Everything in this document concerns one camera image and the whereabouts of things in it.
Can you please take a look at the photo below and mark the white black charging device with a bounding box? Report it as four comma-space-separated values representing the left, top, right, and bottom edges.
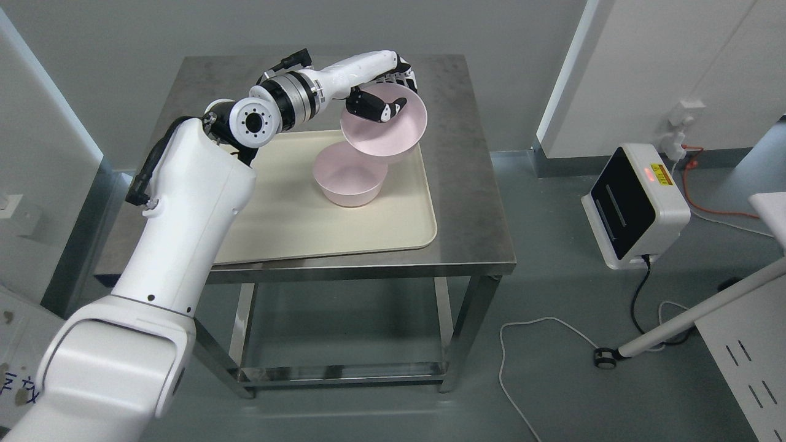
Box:
581, 143, 691, 269

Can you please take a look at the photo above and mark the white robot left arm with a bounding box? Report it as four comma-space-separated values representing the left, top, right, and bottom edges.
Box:
4, 48, 325, 441

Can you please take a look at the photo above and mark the white sign with blue text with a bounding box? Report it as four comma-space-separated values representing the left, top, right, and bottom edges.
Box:
1, 286, 64, 431

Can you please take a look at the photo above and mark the white perforated panel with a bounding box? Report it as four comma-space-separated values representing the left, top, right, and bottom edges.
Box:
696, 287, 785, 441

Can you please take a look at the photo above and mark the black power cable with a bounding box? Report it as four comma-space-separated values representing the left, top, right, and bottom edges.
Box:
631, 257, 695, 346

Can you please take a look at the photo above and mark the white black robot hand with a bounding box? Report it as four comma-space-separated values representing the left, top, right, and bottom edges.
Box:
307, 50, 418, 123

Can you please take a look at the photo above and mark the white wall switch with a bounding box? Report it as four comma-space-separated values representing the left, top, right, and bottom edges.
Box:
1, 194, 25, 220

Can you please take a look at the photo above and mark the stainless steel table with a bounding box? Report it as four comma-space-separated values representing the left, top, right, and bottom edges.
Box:
193, 54, 516, 399

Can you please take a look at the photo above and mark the pink bowl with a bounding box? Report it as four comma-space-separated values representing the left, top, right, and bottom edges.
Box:
312, 142, 389, 207
340, 83, 427, 163

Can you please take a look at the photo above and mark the orange cable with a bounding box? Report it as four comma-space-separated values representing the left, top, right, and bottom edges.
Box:
682, 145, 761, 219

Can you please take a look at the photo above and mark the beige plastic tray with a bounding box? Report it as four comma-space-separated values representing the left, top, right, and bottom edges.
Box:
214, 130, 438, 264

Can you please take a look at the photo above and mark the white wall socket plug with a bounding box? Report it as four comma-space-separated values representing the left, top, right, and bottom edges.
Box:
660, 99, 706, 163

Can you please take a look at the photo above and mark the white floor cable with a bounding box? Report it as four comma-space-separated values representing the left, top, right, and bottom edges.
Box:
499, 300, 691, 442

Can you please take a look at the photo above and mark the white stand leg with caster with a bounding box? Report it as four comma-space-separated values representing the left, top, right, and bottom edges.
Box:
593, 257, 785, 370

